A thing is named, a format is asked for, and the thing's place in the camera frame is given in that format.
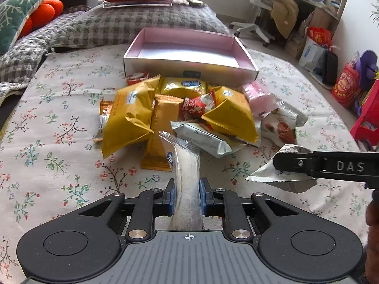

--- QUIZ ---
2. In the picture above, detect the clear white snack packet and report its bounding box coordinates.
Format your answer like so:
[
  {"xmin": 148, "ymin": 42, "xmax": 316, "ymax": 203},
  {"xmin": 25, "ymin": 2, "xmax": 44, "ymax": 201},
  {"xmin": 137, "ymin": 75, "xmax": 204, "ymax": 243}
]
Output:
[{"xmin": 159, "ymin": 131, "xmax": 203, "ymax": 231}]

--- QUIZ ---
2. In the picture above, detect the silver grey snack packet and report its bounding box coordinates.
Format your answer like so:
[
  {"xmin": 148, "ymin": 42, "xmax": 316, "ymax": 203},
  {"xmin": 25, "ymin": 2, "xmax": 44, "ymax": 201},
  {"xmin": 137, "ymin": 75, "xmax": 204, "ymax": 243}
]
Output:
[{"xmin": 171, "ymin": 121, "xmax": 233, "ymax": 158}]

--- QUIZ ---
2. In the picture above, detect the silver white snack packet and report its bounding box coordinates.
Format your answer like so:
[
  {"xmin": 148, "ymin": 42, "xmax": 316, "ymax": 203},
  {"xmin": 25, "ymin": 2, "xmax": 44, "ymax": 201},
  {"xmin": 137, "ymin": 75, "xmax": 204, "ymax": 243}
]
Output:
[{"xmin": 246, "ymin": 144, "xmax": 317, "ymax": 194}]

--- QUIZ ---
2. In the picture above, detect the large yellow snack bag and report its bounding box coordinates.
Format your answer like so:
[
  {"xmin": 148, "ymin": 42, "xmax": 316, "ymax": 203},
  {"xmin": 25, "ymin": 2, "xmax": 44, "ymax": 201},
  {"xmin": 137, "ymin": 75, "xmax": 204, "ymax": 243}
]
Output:
[
  {"xmin": 202, "ymin": 86, "xmax": 259, "ymax": 144},
  {"xmin": 101, "ymin": 78, "xmax": 159, "ymax": 158}
]

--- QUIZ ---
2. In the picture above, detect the red white candy packet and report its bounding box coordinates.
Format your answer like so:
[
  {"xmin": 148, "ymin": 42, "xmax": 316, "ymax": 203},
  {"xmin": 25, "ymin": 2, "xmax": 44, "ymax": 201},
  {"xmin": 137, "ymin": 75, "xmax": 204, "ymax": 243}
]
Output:
[
  {"xmin": 125, "ymin": 72, "xmax": 149, "ymax": 86},
  {"xmin": 182, "ymin": 92, "xmax": 216, "ymax": 120}
]

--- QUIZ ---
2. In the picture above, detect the white nut snack packet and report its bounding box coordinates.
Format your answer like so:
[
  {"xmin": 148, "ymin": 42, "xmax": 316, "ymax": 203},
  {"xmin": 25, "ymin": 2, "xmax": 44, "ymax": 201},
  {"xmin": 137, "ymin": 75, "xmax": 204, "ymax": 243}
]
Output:
[{"xmin": 261, "ymin": 100, "xmax": 308, "ymax": 147}]

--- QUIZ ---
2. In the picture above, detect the gold snack bar wrapper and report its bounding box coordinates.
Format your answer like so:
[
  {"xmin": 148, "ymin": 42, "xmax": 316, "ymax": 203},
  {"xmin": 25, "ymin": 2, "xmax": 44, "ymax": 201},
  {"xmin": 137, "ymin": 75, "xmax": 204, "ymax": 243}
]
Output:
[{"xmin": 140, "ymin": 93, "xmax": 185, "ymax": 172}]

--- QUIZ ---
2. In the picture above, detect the pink snack packet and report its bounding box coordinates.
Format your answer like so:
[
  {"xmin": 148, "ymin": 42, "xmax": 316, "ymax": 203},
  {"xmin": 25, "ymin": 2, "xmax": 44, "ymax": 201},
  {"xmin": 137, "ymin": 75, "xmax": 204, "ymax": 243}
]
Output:
[{"xmin": 241, "ymin": 80, "xmax": 278, "ymax": 117}]

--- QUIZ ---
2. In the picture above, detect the person's right hand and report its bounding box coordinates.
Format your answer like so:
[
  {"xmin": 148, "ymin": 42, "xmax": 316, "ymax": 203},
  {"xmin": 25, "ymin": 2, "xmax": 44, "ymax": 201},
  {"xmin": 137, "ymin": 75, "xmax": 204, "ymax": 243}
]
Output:
[{"xmin": 365, "ymin": 190, "xmax": 379, "ymax": 283}]

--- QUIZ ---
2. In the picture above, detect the red box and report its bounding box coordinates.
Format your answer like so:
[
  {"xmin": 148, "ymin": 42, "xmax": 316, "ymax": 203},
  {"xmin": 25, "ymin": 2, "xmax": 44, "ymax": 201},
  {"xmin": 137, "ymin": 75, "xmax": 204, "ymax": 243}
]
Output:
[{"xmin": 350, "ymin": 80, "xmax": 379, "ymax": 146}]

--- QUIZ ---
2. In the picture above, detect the red yellow snack bag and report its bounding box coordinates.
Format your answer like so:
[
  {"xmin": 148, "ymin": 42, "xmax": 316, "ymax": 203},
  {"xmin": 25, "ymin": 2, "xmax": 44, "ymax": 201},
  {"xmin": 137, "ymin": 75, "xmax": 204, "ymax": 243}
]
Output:
[{"xmin": 331, "ymin": 63, "xmax": 360, "ymax": 108}]

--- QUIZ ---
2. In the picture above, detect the black bag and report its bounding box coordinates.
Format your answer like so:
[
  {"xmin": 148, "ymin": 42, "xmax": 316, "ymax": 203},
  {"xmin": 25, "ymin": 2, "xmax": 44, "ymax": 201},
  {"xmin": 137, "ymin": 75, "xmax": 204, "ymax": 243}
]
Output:
[{"xmin": 322, "ymin": 50, "xmax": 338, "ymax": 87}]

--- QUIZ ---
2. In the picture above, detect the purple toy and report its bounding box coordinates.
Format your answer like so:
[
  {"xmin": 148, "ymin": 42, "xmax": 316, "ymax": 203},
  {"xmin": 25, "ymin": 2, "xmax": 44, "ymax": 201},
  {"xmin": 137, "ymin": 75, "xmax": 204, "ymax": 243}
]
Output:
[{"xmin": 356, "ymin": 50, "xmax": 378, "ymax": 91}]

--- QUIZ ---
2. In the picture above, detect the yellow blue-label snack packet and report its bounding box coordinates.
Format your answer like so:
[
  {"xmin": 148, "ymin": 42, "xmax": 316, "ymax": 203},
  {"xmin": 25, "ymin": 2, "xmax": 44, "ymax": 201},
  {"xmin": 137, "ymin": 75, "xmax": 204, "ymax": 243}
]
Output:
[{"xmin": 159, "ymin": 77, "xmax": 208, "ymax": 99}]

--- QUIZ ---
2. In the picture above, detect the orange small snack packet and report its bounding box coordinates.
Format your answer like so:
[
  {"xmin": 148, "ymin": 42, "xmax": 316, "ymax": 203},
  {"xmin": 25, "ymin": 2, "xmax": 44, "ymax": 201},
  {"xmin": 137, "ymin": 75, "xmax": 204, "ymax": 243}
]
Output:
[{"xmin": 94, "ymin": 100, "xmax": 114, "ymax": 142}]

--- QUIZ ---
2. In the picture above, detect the white blue paper bag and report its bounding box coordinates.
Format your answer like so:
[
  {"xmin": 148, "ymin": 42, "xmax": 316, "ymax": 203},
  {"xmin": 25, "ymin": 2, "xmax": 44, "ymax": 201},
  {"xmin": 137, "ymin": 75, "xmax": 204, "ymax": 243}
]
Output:
[{"xmin": 299, "ymin": 37, "xmax": 326, "ymax": 71}]

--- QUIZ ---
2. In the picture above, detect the floral tablecloth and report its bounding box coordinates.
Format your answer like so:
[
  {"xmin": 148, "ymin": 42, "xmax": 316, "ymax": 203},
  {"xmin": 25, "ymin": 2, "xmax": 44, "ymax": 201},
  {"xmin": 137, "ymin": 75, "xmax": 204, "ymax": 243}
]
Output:
[{"xmin": 1, "ymin": 44, "xmax": 371, "ymax": 283}]

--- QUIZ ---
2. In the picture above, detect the red shopping bag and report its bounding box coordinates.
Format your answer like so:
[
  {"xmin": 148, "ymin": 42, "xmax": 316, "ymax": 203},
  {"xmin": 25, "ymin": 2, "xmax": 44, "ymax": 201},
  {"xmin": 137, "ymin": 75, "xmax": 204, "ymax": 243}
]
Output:
[{"xmin": 307, "ymin": 27, "xmax": 331, "ymax": 48}]

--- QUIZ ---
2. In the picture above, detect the pink silver cardboard box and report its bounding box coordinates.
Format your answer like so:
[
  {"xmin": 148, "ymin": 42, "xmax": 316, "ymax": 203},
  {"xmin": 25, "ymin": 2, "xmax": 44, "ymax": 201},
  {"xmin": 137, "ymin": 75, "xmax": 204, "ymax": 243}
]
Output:
[{"xmin": 123, "ymin": 28, "xmax": 259, "ymax": 88}]

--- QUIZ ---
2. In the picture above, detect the beige coat on chair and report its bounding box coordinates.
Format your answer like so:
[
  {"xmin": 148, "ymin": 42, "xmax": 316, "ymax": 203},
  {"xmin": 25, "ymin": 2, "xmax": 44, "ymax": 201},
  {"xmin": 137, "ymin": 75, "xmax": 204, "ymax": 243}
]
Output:
[{"xmin": 266, "ymin": 0, "xmax": 309, "ymax": 40}]

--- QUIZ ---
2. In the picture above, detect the grey checked quilt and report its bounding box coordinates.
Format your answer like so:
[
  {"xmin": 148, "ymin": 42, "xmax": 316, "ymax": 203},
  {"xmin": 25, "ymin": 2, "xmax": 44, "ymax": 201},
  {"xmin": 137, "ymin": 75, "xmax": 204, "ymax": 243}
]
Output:
[{"xmin": 1, "ymin": 4, "xmax": 230, "ymax": 99}]

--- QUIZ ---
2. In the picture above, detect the white office chair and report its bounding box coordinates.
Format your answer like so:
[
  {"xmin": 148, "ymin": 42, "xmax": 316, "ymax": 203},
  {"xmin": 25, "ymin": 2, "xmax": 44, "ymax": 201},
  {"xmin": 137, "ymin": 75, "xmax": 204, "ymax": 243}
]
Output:
[{"xmin": 228, "ymin": 0, "xmax": 300, "ymax": 48}]

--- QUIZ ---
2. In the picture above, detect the clear plastic sheet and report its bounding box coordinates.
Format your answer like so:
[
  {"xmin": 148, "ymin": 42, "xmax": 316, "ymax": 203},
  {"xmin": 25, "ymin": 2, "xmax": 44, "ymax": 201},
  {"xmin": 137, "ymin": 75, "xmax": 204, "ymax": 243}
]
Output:
[{"xmin": 103, "ymin": 0, "xmax": 190, "ymax": 9}]

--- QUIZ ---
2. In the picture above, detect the small orange cushion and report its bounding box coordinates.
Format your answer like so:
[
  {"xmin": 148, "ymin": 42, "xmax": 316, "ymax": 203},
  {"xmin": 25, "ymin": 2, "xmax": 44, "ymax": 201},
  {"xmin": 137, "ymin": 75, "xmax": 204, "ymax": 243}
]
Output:
[{"xmin": 19, "ymin": 0, "xmax": 64, "ymax": 38}]

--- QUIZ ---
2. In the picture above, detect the green snowflake pillow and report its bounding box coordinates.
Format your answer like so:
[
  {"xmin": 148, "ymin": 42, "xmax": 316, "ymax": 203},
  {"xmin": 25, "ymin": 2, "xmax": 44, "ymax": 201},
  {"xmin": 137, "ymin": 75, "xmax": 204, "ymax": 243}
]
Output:
[{"xmin": 0, "ymin": 0, "xmax": 46, "ymax": 55}]

